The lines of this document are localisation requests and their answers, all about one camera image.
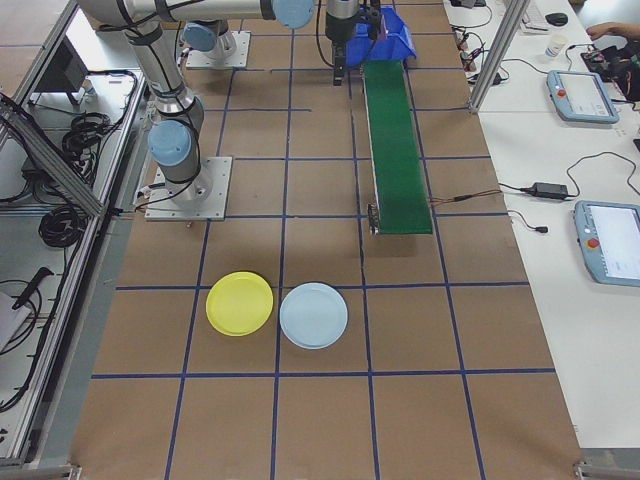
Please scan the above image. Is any light blue plastic plate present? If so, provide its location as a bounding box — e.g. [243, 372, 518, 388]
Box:
[278, 282, 349, 350]

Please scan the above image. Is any yellow plastic plate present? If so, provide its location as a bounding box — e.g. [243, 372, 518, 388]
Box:
[205, 270, 275, 337]

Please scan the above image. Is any blue plastic storage bin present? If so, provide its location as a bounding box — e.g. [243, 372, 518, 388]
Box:
[347, 5, 417, 69]

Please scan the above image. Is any green conveyor belt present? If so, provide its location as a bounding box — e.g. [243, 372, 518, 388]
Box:
[360, 60, 435, 239]

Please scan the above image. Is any light blue teach pendant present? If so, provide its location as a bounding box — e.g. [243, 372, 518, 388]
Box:
[572, 199, 640, 287]
[546, 69, 621, 124]

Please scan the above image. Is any black power adapter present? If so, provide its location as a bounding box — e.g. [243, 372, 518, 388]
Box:
[519, 182, 571, 199]

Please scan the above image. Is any black device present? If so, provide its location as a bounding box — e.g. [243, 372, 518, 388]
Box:
[599, 42, 640, 99]

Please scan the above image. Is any black box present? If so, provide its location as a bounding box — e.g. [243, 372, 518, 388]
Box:
[34, 37, 89, 106]

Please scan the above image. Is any white desk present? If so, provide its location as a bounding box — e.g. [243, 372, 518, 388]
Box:
[442, 0, 640, 451]

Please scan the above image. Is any white paper sheet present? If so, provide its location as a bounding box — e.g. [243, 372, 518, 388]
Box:
[0, 292, 31, 351]

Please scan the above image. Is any aluminium extrusion bar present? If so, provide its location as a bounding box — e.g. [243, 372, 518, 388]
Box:
[0, 462, 81, 480]
[572, 458, 640, 480]

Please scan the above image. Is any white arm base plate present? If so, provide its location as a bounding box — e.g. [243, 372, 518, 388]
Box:
[184, 30, 251, 70]
[144, 155, 234, 222]

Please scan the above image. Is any aluminium extrusion post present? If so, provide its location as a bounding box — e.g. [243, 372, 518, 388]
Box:
[468, 0, 532, 114]

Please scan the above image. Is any red conveyor wire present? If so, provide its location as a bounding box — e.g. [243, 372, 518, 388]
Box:
[428, 191, 504, 205]

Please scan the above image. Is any black plug cable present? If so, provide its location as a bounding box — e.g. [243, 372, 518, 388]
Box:
[507, 209, 549, 234]

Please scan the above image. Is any black cable coil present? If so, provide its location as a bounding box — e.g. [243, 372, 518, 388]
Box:
[38, 203, 85, 250]
[62, 112, 125, 166]

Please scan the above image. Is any metal bar frame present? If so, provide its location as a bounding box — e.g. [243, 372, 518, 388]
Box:
[0, 0, 151, 471]

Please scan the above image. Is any black handle tool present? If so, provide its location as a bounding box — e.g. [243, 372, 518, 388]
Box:
[12, 267, 54, 309]

